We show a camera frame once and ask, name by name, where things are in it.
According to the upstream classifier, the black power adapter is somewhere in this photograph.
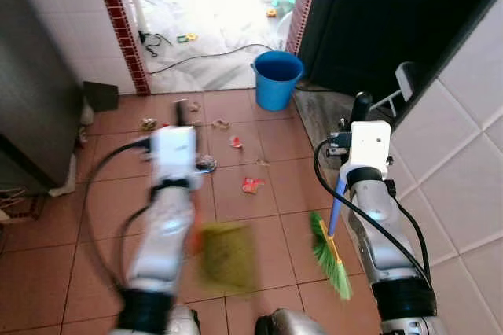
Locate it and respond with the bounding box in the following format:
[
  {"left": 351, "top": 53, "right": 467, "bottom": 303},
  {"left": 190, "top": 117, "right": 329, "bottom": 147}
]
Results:
[{"left": 139, "top": 30, "right": 163, "bottom": 57}]

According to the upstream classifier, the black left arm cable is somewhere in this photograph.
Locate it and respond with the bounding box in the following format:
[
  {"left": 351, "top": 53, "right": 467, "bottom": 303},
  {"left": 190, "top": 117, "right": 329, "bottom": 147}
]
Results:
[{"left": 82, "top": 137, "right": 155, "bottom": 277}]

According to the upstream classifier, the blue plastic bucket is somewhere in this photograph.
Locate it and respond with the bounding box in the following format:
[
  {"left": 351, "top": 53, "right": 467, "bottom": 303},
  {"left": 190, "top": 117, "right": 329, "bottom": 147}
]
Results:
[{"left": 251, "top": 50, "right": 306, "bottom": 112}]

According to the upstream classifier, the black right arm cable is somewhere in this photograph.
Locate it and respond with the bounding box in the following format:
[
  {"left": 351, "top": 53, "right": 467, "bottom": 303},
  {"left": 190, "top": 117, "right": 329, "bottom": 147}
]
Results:
[{"left": 312, "top": 137, "right": 432, "bottom": 282}]

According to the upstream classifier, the dark brown box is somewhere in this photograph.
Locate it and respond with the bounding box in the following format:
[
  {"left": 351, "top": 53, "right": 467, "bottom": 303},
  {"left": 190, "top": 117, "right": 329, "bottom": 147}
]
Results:
[{"left": 83, "top": 80, "right": 119, "bottom": 112}]

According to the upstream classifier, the silver foil ball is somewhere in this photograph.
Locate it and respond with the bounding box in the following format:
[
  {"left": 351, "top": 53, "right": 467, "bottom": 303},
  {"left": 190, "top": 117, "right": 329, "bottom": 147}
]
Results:
[{"left": 196, "top": 157, "right": 218, "bottom": 173}]

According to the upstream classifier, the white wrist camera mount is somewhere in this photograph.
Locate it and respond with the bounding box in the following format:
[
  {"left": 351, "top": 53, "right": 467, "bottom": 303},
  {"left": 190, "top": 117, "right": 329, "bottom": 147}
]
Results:
[
  {"left": 340, "top": 120, "right": 392, "bottom": 183},
  {"left": 149, "top": 126, "right": 202, "bottom": 186}
]

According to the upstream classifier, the silver right robot leg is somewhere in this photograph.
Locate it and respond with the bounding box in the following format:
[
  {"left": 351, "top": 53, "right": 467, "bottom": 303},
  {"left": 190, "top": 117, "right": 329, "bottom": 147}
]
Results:
[{"left": 255, "top": 307, "right": 328, "bottom": 335}]

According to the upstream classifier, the green broom with blue handle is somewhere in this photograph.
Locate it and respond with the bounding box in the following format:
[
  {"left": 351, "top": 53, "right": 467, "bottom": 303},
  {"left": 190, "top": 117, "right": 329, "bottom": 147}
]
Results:
[{"left": 308, "top": 178, "right": 354, "bottom": 301}]

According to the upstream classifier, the large red crumpled wrapper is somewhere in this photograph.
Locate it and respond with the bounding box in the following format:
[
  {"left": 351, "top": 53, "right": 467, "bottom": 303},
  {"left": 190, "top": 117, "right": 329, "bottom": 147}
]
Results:
[{"left": 241, "top": 177, "right": 265, "bottom": 195}]

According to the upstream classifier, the yellow-green dustpan with orange handle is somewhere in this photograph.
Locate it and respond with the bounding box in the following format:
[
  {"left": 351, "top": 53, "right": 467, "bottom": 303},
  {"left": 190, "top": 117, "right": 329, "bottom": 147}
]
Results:
[{"left": 189, "top": 193, "right": 259, "bottom": 295}]

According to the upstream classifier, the long black floor cable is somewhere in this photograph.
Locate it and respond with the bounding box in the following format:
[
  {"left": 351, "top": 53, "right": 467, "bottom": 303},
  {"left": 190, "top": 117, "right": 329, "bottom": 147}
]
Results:
[{"left": 145, "top": 42, "right": 274, "bottom": 75}]

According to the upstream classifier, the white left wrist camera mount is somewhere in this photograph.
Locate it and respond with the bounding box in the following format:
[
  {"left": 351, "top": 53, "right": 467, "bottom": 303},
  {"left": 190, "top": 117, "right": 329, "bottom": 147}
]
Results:
[{"left": 149, "top": 126, "right": 202, "bottom": 186}]

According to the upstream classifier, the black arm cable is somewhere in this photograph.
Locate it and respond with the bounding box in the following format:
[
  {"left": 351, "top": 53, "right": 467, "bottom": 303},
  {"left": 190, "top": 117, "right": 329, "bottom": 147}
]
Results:
[
  {"left": 312, "top": 137, "right": 432, "bottom": 282},
  {"left": 82, "top": 137, "right": 155, "bottom": 277}
]

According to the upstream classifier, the silver left robot leg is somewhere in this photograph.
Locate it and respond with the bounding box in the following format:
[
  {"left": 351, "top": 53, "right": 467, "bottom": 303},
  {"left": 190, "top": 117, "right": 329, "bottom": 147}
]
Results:
[{"left": 168, "top": 304, "right": 202, "bottom": 335}]

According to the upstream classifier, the silver robot leg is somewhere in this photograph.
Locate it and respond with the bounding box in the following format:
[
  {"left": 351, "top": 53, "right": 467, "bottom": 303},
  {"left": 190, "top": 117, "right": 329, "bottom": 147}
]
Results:
[
  {"left": 255, "top": 307, "right": 328, "bottom": 335},
  {"left": 168, "top": 304, "right": 202, "bottom": 335}
]

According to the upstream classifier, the white metal wall bracket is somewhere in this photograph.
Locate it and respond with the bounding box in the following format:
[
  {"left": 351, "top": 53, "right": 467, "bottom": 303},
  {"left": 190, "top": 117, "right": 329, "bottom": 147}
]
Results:
[{"left": 373, "top": 61, "right": 418, "bottom": 116}]

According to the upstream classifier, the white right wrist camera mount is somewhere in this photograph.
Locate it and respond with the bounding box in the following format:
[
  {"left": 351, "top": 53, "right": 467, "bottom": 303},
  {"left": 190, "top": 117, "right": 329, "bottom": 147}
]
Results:
[{"left": 340, "top": 120, "right": 392, "bottom": 183}]

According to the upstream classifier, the grey metal fridge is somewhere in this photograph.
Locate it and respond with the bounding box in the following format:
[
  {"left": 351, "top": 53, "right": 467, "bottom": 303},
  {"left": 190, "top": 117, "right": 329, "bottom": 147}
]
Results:
[{"left": 0, "top": 0, "right": 85, "bottom": 196}]

